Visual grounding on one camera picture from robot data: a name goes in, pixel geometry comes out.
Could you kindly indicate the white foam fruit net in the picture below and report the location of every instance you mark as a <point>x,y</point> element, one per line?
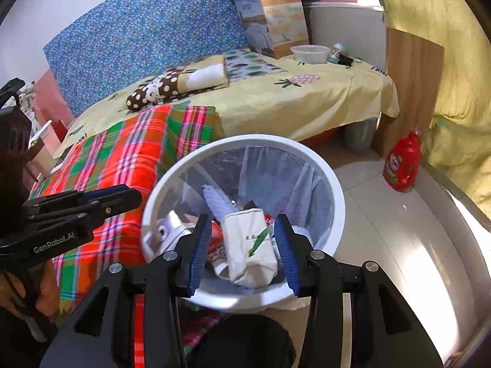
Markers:
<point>218,203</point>

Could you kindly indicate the blue floral headboard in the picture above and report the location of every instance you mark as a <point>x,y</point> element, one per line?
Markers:
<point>153,27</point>

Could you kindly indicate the red detergent bottle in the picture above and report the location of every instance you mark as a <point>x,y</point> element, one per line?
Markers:
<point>402,165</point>

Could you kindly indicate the cream paper cup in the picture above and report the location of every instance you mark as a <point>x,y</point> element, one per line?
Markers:
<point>245,245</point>

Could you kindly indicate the red green plaid blanket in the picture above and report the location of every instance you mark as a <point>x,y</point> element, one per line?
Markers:
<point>115,149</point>

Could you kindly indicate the black face mask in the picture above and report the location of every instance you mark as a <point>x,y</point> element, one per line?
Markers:
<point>349,61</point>

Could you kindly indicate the white plastic bowl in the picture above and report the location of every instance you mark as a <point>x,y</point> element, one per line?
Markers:
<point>310,53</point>

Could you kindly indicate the white cabinet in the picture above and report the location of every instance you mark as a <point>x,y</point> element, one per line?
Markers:
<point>345,27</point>

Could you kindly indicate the wooden board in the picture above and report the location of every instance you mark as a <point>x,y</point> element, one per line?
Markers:
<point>414,84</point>

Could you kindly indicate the white round bin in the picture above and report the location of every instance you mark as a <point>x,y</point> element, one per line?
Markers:
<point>268,140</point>

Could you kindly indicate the person's left hand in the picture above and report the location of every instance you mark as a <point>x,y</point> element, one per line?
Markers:
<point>46,291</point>

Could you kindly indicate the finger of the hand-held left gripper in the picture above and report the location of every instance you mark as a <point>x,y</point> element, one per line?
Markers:
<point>119,201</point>
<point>96,194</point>

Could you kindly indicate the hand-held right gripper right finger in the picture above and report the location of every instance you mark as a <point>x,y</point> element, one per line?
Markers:
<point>285,253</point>

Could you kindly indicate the yellow curtain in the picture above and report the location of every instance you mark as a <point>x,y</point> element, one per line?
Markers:
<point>441,7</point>

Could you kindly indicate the brown polka-dot patchwork pillow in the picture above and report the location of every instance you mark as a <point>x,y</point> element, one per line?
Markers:
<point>168,84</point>

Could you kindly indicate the clear plastic bin liner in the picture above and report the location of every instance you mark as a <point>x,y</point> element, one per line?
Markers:
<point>291,184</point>

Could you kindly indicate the grey round container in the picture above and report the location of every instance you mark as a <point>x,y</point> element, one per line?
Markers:
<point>360,138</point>

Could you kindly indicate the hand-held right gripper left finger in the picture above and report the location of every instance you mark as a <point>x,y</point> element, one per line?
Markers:
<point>201,253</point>

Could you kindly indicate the yellow pineapple print bed sheet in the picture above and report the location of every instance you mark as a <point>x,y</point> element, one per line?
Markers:
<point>307,99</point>

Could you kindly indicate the leaf print pillow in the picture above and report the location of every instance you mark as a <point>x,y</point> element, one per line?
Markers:
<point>249,65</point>

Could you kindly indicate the small green-capped bottle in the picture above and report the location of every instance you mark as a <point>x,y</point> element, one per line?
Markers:
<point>336,51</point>

